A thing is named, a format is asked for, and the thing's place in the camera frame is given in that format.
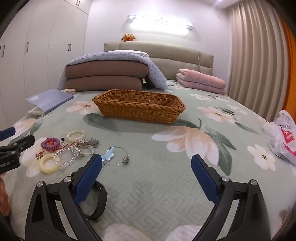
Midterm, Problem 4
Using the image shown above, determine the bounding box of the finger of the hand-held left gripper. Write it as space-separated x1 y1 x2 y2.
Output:
0 135 35 173
0 127 16 141

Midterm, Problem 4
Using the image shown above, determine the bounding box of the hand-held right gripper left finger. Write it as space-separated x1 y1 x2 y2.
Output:
25 153 103 241

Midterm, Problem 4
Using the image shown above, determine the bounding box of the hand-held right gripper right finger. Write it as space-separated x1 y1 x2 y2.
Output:
191 154 271 241

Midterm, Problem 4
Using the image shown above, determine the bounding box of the black wrist band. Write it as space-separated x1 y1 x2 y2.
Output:
87 180 108 221

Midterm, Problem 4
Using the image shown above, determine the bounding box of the silver crystal chain bracelet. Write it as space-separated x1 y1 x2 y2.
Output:
69 146 95 161

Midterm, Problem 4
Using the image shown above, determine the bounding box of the clear crystal bead bracelet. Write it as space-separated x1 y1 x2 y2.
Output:
53 146 80 167

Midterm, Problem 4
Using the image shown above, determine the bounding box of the brown wicker basket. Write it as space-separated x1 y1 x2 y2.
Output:
92 89 186 125

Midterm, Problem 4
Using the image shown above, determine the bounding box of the person's left hand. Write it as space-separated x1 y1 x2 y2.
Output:
0 178 11 217

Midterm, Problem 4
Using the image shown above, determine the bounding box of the light blue charm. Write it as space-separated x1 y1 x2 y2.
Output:
101 147 116 163

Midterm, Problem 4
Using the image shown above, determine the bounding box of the green floral bedspread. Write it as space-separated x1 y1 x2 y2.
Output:
0 80 296 241

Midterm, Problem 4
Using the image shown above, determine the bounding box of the white red plastic bag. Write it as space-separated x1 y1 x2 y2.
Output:
263 110 296 166

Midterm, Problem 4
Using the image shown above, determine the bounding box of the white wardrobe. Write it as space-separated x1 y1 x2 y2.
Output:
0 0 93 117

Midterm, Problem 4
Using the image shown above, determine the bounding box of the folded pink quilt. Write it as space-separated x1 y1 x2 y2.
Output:
176 69 227 95

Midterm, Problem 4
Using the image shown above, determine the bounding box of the folded brown quilt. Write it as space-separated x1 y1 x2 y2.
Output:
63 61 150 91

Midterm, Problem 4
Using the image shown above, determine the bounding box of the lilac floral blanket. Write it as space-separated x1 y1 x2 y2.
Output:
57 51 169 91

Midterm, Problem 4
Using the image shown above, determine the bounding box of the beige padded headboard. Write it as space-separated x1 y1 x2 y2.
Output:
104 42 214 80

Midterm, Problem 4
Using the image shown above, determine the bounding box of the beige pleated curtain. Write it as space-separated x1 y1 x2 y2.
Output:
228 3 292 123

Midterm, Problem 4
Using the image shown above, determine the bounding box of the orange curtain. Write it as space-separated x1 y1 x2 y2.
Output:
280 18 296 112

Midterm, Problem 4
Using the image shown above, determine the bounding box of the purple spiral hair tie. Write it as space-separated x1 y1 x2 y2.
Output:
41 138 61 152

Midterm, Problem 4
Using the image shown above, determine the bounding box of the cream spiral hair tie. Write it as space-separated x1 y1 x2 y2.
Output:
39 153 61 174

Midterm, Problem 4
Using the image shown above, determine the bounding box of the thin silver pendant necklace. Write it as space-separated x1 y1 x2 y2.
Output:
110 146 130 166

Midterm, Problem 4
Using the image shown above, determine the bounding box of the white pearl bracelet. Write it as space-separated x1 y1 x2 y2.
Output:
67 130 86 142

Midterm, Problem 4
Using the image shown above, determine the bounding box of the bright wall light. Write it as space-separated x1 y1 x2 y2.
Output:
128 14 194 36

